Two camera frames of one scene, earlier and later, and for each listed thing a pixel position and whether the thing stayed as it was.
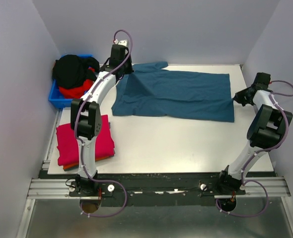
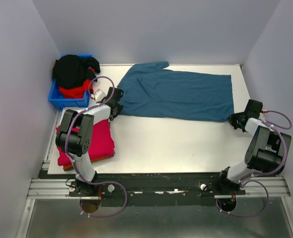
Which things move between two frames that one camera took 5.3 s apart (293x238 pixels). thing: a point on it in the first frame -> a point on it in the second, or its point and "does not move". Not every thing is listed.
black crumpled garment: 71,71 does not move
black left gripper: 129,70 -> 120,107
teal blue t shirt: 150,89 does not move
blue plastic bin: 55,97 does not move
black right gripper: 239,97 -> 232,119
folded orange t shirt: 77,165 does not move
